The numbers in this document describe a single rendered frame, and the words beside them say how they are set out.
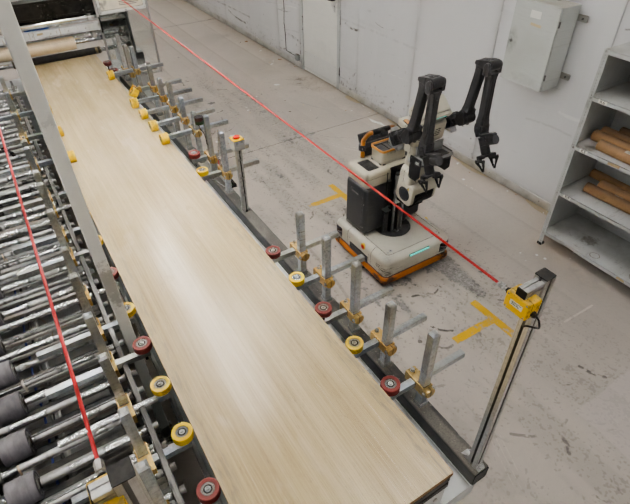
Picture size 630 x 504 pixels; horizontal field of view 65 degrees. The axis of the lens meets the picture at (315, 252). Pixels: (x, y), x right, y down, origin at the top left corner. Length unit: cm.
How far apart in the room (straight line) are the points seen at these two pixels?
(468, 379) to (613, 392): 85
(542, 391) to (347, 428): 171
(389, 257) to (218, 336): 169
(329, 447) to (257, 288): 89
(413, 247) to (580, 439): 158
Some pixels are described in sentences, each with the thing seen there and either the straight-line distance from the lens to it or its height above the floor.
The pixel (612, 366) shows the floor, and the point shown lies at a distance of 373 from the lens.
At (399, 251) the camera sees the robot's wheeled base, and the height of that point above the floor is 28.
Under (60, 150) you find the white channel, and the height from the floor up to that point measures 181.
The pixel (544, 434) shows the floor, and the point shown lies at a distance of 324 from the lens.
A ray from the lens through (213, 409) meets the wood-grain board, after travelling 206.
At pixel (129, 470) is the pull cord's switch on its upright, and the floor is 181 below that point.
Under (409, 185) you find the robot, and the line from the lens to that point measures 339.
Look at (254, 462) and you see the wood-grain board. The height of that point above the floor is 90.
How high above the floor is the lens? 260
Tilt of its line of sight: 40 degrees down
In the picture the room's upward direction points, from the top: 1 degrees counter-clockwise
